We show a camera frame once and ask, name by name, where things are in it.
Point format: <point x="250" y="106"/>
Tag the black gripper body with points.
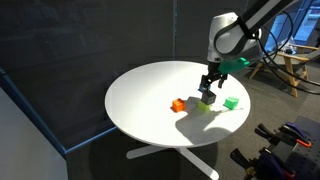
<point x="213" y="70"/>

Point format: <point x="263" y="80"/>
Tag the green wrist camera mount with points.
<point x="233" y="65"/>

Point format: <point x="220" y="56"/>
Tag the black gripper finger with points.
<point x="222" y="80"/>
<point x="204" y="83"/>

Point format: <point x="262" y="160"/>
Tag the black perforated board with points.
<point x="308" y="160"/>

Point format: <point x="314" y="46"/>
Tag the blue lit window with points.
<point x="310" y="23"/>

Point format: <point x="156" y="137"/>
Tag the gray block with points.
<point x="209" y="98"/>

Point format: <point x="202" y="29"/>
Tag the white table base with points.
<point x="196" y="160"/>

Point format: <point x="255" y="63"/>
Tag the orange block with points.
<point x="178" y="105"/>

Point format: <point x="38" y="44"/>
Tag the blue metal frame rail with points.
<point x="40" y="128"/>

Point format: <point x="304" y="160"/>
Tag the wooden armchair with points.
<point x="289" y="65"/>

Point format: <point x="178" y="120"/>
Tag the yellow-green block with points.
<point x="203" y="106"/>

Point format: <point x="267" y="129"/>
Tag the green block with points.
<point x="231" y="102"/>

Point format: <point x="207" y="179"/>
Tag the purple black bar clamp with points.
<point x="293" y="131"/>
<point x="266" y="163"/>

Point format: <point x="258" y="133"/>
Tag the clear plastic bag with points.
<point x="289" y="46"/>

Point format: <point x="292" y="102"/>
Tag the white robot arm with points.
<point x="230" y="33"/>

